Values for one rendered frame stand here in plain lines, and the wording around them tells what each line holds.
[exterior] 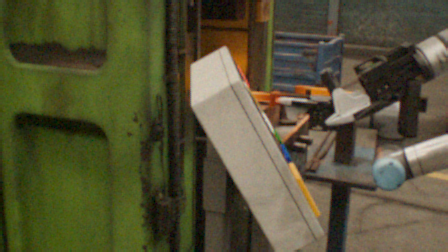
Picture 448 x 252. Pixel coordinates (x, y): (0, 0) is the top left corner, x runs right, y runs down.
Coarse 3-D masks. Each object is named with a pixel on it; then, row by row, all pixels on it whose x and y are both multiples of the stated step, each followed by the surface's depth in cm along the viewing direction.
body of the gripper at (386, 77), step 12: (396, 48) 109; (408, 48) 106; (372, 60) 111; (384, 60) 105; (396, 60) 107; (408, 60) 106; (420, 60) 105; (360, 72) 107; (372, 72) 106; (384, 72) 106; (396, 72) 107; (408, 72) 107; (420, 72) 107; (360, 84) 111; (372, 84) 106; (384, 84) 106; (396, 84) 106; (372, 96) 107; (384, 96) 106; (396, 96) 106
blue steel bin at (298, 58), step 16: (288, 48) 519; (304, 48) 512; (320, 48) 503; (336, 48) 553; (288, 64) 522; (304, 64) 515; (320, 64) 507; (336, 64) 563; (288, 80) 525; (304, 80) 519; (320, 80) 510
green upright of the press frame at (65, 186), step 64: (0, 0) 129; (64, 0) 129; (128, 0) 117; (0, 64) 134; (64, 64) 128; (128, 64) 120; (192, 64) 140; (0, 128) 138; (64, 128) 138; (128, 128) 124; (192, 128) 145; (64, 192) 143; (128, 192) 128; (192, 192) 150
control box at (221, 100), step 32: (224, 64) 95; (192, 96) 86; (224, 96) 80; (224, 128) 82; (256, 128) 82; (224, 160) 83; (256, 160) 83; (256, 192) 85; (288, 192) 85; (288, 224) 86
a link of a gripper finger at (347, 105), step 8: (344, 96) 107; (360, 96) 107; (344, 104) 108; (352, 104) 108; (360, 104) 108; (368, 104) 107; (344, 112) 108; (352, 112) 108; (336, 120) 109; (344, 120) 108; (352, 120) 108
